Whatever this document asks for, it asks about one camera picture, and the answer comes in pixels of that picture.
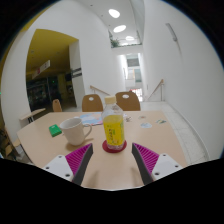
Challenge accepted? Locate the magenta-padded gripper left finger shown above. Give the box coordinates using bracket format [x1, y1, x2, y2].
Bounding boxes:
[42, 143, 94, 186]

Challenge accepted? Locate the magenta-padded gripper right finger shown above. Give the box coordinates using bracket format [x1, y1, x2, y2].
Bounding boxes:
[131, 142, 183, 186]

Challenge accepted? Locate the clear bottle with yellow label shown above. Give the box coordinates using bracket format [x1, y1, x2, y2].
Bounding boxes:
[101, 95, 126, 151]

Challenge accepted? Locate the white ceramic mug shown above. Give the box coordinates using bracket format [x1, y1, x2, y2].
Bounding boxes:
[59, 116, 93, 147]

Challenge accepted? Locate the round red coaster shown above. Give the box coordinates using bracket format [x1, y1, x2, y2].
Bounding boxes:
[101, 139, 128, 154]

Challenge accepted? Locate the small green box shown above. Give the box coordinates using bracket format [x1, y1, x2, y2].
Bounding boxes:
[48, 124, 63, 138]

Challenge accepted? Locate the wooden chairs group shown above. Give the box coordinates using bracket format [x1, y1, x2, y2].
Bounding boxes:
[51, 91, 142, 113]

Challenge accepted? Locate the small wooden side table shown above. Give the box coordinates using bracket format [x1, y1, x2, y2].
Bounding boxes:
[18, 107, 47, 123]

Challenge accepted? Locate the wooden stair handrail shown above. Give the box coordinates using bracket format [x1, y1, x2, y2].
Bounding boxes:
[89, 85, 111, 97]
[147, 78, 165, 101]

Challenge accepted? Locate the hanging white sign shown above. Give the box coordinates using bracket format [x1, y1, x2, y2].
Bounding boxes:
[31, 59, 52, 80]

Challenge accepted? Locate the green balcony plant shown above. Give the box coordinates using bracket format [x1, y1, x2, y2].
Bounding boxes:
[109, 37, 120, 48]

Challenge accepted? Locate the round ceiling lights group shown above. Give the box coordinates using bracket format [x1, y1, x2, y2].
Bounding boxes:
[107, 8, 136, 42]

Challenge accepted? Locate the dark wall sign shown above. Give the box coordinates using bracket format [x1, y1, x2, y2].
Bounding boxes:
[71, 67, 83, 79]

